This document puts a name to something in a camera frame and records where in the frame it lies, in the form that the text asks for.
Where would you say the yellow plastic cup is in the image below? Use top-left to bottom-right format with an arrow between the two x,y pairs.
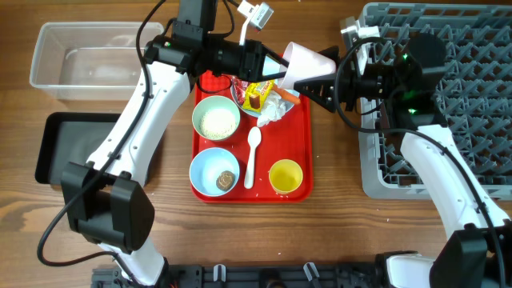
269,159 -> 303,194

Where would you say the red serving tray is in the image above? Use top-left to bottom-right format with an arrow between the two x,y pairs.
190,53 -> 314,205

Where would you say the yellow snack wrapper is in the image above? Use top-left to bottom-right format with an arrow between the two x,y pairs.
242,80 -> 274,113

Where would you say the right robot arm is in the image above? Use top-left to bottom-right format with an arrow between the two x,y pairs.
283,33 -> 511,287

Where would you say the white plastic spoon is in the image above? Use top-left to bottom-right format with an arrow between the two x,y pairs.
244,126 -> 262,189

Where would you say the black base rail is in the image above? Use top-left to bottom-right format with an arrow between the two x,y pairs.
90,262 -> 385,288

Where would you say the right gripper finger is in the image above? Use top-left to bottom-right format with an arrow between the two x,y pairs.
318,46 -> 340,62
293,74 -> 335,113

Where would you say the white tissue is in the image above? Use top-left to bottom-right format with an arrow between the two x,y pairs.
257,91 -> 286,127

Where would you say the orange carrot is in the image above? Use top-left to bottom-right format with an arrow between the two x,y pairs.
273,86 -> 301,105

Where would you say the light blue bowl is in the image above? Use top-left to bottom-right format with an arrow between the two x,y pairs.
189,147 -> 240,198

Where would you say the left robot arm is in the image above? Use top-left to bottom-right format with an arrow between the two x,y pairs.
60,1 -> 275,287

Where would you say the light blue plate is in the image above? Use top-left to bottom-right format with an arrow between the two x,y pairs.
230,79 -> 299,119

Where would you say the clear plastic bin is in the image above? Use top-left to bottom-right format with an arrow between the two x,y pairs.
30,22 -> 141,101

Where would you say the pink plastic cup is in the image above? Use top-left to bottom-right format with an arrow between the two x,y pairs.
278,42 -> 336,90

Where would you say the black plastic tray bin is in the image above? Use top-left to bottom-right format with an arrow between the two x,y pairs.
34,112 -> 119,186

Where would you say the grey dishwasher rack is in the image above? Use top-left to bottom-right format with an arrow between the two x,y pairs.
359,2 -> 511,201

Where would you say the red snack wrapper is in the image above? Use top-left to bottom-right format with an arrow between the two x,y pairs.
232,76 -> 250,106

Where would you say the green bowl with rice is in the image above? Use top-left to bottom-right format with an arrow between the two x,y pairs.
192,95 -> 241,142

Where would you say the brown chocolate cookie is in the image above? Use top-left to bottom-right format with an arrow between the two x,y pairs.
216,170 -> 236,191

